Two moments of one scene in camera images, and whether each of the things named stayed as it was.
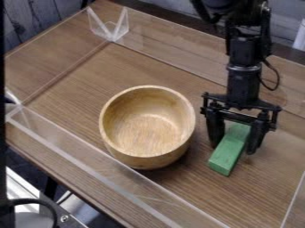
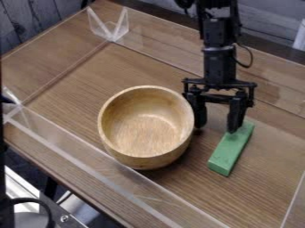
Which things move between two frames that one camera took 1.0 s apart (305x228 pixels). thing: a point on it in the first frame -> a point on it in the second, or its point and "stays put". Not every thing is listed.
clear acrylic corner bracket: x=113 y=31 stays put
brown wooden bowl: x=146 y=123 stays put
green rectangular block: x=230 y=150 stays put
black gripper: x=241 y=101 -> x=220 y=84
